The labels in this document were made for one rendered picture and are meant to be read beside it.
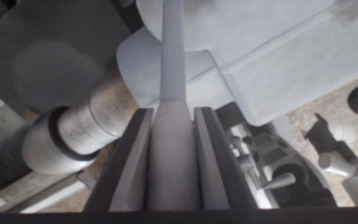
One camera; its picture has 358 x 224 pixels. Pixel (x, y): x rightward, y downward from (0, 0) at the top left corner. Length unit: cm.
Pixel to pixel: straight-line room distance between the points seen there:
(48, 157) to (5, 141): 70
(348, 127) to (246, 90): 193
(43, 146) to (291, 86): 25
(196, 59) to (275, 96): 7
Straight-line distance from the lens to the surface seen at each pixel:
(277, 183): 43
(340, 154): 97
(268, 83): 17
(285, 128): 156
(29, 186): 88
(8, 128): 92
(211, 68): 17
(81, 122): 24
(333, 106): 188
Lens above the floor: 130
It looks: 61 degrees down
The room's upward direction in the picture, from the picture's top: 179 degrees clockwise
